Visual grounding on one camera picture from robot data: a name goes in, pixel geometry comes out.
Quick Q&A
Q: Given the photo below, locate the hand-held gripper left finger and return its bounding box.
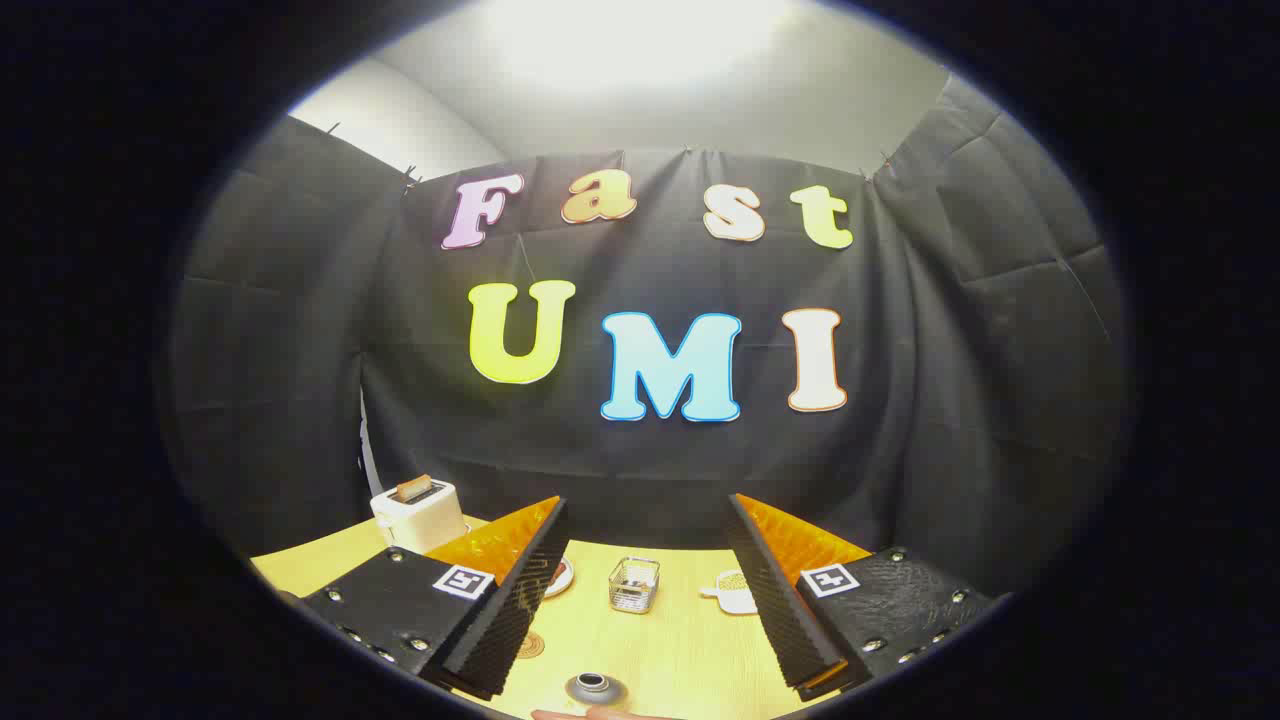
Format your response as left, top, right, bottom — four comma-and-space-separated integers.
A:
298, 495, 571, 701

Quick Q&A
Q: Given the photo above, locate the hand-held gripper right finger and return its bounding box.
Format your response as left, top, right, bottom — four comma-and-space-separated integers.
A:
727, 492, 1011, 701

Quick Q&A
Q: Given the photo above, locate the silver bottle with green label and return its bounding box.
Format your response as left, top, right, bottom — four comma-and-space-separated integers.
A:
565, 672, 629, 707

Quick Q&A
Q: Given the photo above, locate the white divided dish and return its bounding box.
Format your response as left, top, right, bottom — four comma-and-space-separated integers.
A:
700, 568, 759, 615

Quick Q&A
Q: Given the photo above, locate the wooden table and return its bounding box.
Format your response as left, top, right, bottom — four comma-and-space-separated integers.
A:
250, 515, 871, 720

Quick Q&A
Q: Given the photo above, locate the white toaster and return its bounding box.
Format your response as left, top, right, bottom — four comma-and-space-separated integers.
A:
370, 478, 469, 554

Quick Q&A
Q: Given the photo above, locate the metal wire basket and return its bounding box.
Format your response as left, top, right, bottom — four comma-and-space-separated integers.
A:
608, 557, 662, 614

